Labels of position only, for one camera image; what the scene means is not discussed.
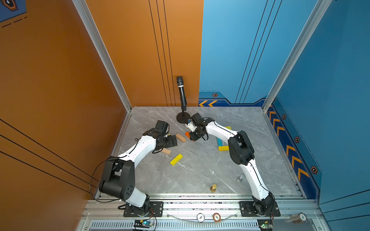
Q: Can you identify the tan block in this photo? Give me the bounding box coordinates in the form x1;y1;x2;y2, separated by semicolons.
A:
175;133;187;142
162;148;171;155

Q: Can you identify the teal block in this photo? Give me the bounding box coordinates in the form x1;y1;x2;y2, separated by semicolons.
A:
217;138;224;147

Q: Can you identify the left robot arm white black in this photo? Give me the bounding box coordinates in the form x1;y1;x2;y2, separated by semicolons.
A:
99;131;177;216

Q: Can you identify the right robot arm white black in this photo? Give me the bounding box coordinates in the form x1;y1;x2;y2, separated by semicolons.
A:
186;119;276;216

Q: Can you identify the black microphone on stand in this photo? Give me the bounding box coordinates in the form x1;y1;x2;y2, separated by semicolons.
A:
176;76;190;124

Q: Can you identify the yellow block diagonal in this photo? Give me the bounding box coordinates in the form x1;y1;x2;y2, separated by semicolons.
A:
170;154;183;166

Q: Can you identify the brass cylinder weight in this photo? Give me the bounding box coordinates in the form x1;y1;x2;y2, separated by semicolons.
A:
210;184;217;192

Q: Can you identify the silver cylinder weight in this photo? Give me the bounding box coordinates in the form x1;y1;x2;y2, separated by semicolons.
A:
237;175;244;182

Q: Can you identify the left green circuit board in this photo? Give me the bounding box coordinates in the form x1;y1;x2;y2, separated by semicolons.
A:
134;219;154;230

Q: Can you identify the green circuit board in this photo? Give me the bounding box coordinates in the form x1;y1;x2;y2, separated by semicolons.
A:
257;219;273;231
134;219;154;230

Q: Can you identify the white round disc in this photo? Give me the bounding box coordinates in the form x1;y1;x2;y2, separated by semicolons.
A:
197;213;205;223

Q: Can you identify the copper round disc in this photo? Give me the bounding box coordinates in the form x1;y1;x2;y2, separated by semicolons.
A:
213;213;221;222

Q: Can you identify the right green circuit board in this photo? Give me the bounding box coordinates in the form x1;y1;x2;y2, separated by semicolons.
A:
257;219;273;231

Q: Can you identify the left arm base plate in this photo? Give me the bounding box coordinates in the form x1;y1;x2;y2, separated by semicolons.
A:
123;201;164;218

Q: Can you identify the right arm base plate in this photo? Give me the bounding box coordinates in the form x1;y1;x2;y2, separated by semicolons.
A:
239;201;281;217

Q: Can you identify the aluminium front rail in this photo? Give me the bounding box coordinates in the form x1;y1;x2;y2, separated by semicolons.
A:
82;193;324;219

